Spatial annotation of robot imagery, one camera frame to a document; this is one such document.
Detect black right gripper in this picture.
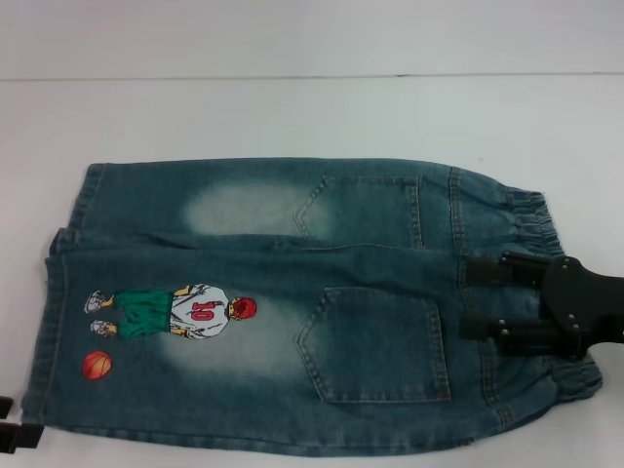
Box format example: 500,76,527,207
459,250,624,363

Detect blue denim shorts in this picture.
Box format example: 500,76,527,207
19,156,604,459

